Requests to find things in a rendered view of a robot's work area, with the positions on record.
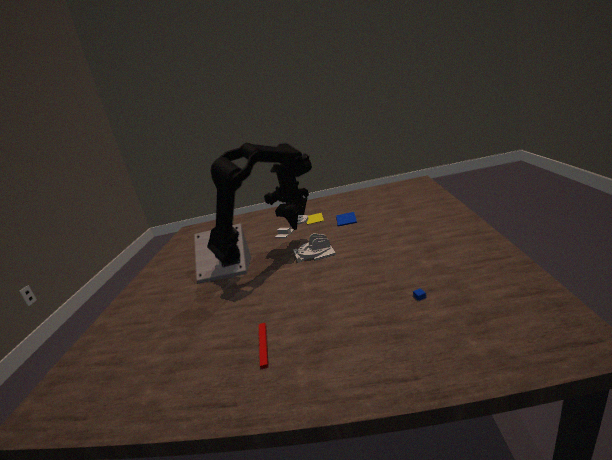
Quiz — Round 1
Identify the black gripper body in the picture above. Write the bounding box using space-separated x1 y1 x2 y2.
275 180 309 217

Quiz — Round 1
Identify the red rectangular bar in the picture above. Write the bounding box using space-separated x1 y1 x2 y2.
259 323 269 370

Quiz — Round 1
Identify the small blue cube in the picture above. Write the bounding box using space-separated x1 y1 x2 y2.
413 288 426 301

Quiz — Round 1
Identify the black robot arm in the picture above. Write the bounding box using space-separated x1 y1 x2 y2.
207 142 312 268

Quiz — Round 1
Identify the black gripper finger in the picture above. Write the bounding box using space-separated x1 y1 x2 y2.
280 210 298 230
296 197 308 215

